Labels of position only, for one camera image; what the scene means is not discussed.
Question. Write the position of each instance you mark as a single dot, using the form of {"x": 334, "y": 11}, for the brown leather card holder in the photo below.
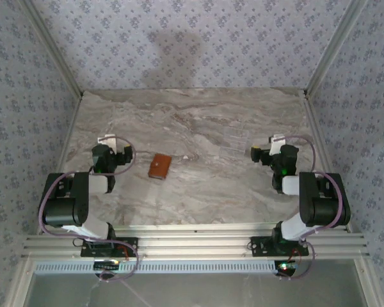
{"x": 160, "y": 166}

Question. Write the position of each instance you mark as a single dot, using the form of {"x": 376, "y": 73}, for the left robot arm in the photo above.
{"x": 99, "y": 184}

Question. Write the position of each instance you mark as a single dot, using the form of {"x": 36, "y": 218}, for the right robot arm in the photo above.
{"x": 310, "y": 198}

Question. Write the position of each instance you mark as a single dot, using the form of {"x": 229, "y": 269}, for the clear acrylic card stand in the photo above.
{"x": 235, "y": 140}

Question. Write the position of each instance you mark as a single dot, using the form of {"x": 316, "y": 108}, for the right circuit board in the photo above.
{"x": 286, "y": 266}

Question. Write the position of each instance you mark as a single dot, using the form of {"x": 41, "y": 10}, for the circuit board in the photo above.
{"x": 105, "y": 265}
{"x": 286, "y": 266}

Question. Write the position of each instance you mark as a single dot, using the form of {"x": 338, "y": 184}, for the left circuit board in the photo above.
{"x": 105, "y": 265}

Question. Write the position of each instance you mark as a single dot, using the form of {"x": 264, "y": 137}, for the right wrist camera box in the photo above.
{"x": 275, "y": 147}

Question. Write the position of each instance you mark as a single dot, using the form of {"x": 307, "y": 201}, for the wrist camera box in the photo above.
{"x": 275, "y": 147}
{"x": 108, "y": 140}

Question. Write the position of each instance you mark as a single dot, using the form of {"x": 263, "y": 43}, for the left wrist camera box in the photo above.
{"x": 108, "y": 140}

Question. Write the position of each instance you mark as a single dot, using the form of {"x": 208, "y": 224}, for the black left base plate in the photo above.
{"x": 131, "y": 243}

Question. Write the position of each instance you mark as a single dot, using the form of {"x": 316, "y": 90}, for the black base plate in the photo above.
{"x": 131, "y": 243}
{"x": 259, "y": 246}

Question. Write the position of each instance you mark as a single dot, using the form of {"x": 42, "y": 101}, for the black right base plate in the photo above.
{"x": 259, "y": 246}

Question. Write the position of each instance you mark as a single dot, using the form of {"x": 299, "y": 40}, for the aluminium rail frame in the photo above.
{"x": 192, "y": 243}

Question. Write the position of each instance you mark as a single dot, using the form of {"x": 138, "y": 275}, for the aluminium corner post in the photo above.
{"x": 332, "y": 48}
{"x": 54, "y": 48}

